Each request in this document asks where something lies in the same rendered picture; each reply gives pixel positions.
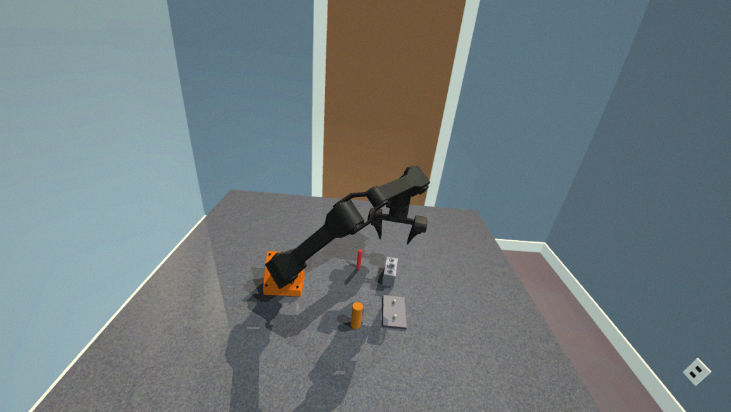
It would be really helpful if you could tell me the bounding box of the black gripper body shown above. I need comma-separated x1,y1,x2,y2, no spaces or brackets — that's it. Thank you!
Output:
371,200,428,233

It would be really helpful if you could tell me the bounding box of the orange cylinder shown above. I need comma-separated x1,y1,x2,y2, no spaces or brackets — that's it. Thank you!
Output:
351,302,363,329

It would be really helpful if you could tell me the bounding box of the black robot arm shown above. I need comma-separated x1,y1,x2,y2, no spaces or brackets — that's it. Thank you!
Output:
266,165,430,289

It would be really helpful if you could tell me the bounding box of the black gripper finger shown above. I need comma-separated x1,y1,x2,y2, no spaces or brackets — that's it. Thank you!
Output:
407,225,422,244
371,220,382,239

